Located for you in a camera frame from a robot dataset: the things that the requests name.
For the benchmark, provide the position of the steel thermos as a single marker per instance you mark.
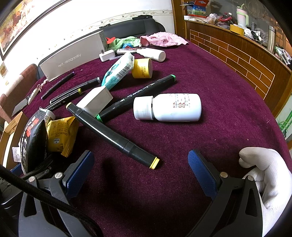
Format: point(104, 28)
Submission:
point(271, 39)

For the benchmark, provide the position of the toothpaste tube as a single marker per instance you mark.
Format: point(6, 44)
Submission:
point(122, 51)

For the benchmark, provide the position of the cardboard tray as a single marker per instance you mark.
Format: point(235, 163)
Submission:
point(10, 138)

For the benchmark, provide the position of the black snack packet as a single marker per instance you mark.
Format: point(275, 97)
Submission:
point(34, 140)

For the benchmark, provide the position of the black marker yellow caps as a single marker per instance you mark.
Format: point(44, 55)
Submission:
point(119, 142)

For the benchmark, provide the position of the grey shoe box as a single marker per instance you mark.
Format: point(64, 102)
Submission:
point(72, 55)

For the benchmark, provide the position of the yellow snack packet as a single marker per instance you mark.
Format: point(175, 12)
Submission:
point(62, 135)

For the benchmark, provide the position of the wooden brick-pattern counter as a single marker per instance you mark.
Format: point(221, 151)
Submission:
point(270, 78)

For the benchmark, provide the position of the burgundy tablecloth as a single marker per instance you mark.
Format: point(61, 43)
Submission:
point(128, 199)

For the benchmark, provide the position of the white charger block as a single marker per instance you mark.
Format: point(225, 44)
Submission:
point(95, 101)

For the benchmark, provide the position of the framed painting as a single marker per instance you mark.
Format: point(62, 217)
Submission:
point(17, 17)

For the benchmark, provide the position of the brown armchair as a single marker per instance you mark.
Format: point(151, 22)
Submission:
point(16, 90)

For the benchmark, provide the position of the white power adapter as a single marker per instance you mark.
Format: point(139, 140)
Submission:
point(107, 55)

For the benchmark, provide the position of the yellow round jar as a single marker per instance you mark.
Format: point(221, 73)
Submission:
point(142, 68)

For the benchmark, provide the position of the black pen purple tip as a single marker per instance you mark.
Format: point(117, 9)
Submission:
point(57, 85)

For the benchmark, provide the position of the white-gloved right hand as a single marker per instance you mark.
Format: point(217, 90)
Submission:
point(273, 181)

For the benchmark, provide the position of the white medicine bottle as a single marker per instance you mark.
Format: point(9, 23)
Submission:
point(171, 107)

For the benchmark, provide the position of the pink cloth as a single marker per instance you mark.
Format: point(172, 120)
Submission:
point(162, 39)

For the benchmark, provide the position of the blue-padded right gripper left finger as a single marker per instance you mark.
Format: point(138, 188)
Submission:
point(77, 172)

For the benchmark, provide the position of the green cloth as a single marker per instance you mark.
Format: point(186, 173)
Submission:
point(130, 41)

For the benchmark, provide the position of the black leather sofa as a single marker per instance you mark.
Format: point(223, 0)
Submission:
point(139, 26)

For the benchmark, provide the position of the white tube bottle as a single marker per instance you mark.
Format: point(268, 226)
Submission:
point(154, 54)

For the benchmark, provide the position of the teal tissue pack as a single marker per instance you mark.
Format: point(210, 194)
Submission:
point(118, 70)

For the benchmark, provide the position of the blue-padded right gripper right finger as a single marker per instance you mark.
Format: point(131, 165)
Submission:
point(205, 172)

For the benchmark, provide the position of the black marker green caps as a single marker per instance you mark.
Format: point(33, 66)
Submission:
point(126, 103)

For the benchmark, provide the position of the white green tumbler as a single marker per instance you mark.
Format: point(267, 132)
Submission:
point(242, 17)

